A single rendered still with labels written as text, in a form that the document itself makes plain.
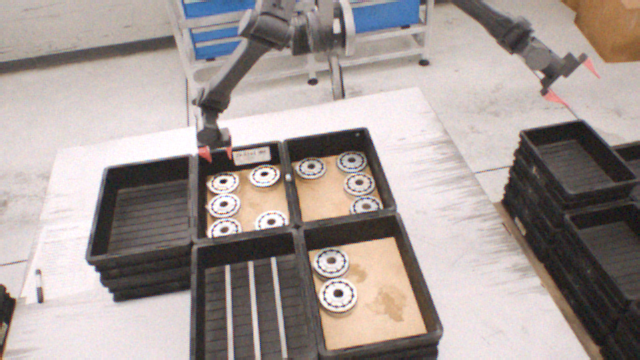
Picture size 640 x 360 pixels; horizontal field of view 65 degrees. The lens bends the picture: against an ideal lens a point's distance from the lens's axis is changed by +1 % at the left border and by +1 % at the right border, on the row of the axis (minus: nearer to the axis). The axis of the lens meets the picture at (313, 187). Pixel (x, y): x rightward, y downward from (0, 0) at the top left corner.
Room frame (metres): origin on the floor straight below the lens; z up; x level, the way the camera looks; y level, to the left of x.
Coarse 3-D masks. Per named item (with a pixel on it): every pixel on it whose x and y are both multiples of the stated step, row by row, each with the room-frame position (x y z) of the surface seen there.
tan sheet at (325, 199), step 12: (336, 156) 1.32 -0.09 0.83; (336, 168) 1.26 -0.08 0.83; (324, 180) 1.21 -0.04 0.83; (336, 180) 1.20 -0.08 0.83; (300, 192) 1.16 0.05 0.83; (312, 192) 1.16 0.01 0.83; (324, 192) 1.15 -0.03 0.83; (336, 192) 1.15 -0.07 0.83; (300, 204) 1.11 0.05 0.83; (312, 204) 1.10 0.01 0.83; (324, 204) 1.10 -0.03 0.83; (336, 204) 1.09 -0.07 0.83; (312, 216) 1.05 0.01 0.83; (324, 216) 1.05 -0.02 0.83
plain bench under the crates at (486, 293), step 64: (192, 128) 1.74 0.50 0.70; (256, 128) 1.70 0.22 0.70; (320, 128) 1.65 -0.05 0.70; (384, 128) 1.61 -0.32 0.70; (64, 192) 1.42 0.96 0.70; (448, 192) 1.22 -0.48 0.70; (448, 256) 0.94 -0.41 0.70; (512, 256) 0.92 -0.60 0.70; (64, 320) 0.85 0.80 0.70; (128, 320) 0.82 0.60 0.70; (448, 320) 0.72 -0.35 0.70; (512, 320) 0.70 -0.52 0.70
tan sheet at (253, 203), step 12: (240, 180) 1.25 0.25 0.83; (240, 192) 1.19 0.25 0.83; (252, 192) 1.19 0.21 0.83; (276, 192) 1.17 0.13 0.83; (252, 204) 1.13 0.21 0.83; (264, 204) 1.13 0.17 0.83; (276, 204) 1.12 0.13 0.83; (240, 216) 1.08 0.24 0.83; (252, 216) 1.08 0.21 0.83; (288, 216) 1.06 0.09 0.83; (252, 228) 1.03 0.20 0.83
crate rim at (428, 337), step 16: (320, 224) 0.93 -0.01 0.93; (336, 224) 0.93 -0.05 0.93; (400, 224) 0.90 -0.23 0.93; (304, 256) 0.82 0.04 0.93; (304, 272) 0.78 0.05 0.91; (416, 272) 0.74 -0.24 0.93; (432, 304) 0.64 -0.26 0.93; (320, 336) 0.58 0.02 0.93; (416, 336) 0.56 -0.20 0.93; (432, 336) 0.56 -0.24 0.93; (320, 352) 0.54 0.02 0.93; (336, 352) 0.54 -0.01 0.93; (352, 352) 0.54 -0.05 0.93; (368, 352) 0.54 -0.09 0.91
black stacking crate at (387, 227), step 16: (352, 224) 0.93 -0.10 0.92; (368, 224) 0.93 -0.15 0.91; (384, 224) 0.94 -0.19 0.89; (304, 240) 0.92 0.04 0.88; (320, 240) 0.92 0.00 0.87; (336, 240) 0.92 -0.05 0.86; (352, 240) 0.93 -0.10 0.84; (368, 240) 0.93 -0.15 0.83; (400, 240) 0.88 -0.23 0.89; (400, 256) 0.87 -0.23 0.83; (416, 288) 0.73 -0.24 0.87; (320, 320) 0.69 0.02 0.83; (432, 320) 0.61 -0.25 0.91; (384, 352) 0.56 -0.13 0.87; (400, 352) 0.55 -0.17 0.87; (416, 352) 0.56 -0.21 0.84; (432, 352) 0.57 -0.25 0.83
